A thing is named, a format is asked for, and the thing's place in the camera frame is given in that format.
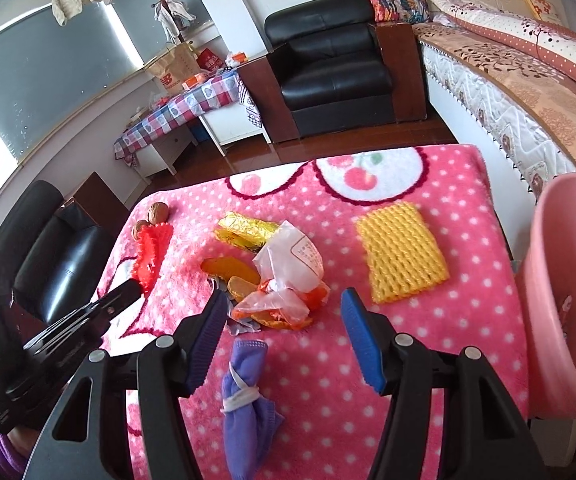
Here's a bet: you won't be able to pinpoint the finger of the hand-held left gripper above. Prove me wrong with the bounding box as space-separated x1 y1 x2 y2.
20 279 143 367

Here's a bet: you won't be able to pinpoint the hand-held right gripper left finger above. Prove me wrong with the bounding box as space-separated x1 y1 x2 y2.
22 287 231 480

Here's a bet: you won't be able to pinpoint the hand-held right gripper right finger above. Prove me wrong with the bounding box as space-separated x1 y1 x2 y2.
340 287 535 480

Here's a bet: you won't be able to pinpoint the grey wrapper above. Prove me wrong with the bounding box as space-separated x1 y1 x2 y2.
210 280 263 337

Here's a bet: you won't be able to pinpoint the red foam fruit net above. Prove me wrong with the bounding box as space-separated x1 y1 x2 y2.
135 221 174 291

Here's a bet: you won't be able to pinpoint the orange peel slice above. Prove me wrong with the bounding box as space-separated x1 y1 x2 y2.
200 257 262 287

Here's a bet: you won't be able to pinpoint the orange peel pile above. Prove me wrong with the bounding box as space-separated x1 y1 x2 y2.
230 280 331 332

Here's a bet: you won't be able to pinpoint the purple face mask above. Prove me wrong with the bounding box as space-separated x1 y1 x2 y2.
220 338 287 480

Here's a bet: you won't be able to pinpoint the yellow foam fruit net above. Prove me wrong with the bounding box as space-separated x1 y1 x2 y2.
355 202 452 305

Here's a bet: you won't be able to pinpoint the clear plastic bag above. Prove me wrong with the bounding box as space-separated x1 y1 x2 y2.
253 220 327 322

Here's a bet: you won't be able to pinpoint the gold foil wrapper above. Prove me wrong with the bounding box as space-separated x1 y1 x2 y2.
214 211 281 254

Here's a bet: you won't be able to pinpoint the pink plastic bucket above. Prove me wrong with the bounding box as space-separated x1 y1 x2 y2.
515 172 576 427

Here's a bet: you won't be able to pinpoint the person's left forearm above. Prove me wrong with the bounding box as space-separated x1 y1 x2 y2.
0 422 36 480

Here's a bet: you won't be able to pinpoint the pink polka dot blanket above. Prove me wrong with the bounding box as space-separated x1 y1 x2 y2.
95 144 532 480

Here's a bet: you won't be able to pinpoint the checked tablecloth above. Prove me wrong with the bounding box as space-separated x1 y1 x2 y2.
114 67 241 162

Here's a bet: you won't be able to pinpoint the white table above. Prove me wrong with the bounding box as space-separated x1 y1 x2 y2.
138 102 271 184

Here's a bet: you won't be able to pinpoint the brown paper bag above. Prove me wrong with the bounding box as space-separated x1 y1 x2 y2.
145 42 201 96

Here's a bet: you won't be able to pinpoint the black white patterned cloth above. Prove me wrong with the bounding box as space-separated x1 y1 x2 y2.
238 72 269 134

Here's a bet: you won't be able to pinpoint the grey window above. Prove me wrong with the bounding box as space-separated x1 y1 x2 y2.
0 0 217 164

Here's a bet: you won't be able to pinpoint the red box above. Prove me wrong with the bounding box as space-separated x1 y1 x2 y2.
198 49 227 77

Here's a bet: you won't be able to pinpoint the white bed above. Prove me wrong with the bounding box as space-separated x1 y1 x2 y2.
373 0 576 211

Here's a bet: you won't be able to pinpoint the black leather armchair wooden sides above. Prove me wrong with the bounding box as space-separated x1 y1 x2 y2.
238 0 429 144

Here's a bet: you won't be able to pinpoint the wooden coat rack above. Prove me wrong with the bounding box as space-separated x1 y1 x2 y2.
150 0 197 54

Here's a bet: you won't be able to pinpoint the brown leaf pattern blanket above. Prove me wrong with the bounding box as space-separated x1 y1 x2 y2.
413 22 576 182

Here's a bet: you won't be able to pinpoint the white pink floral quilt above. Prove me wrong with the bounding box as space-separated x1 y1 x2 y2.
428 0 576 104

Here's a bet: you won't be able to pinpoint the yellow pillow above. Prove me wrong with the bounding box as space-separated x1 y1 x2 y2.
523 0 567 26

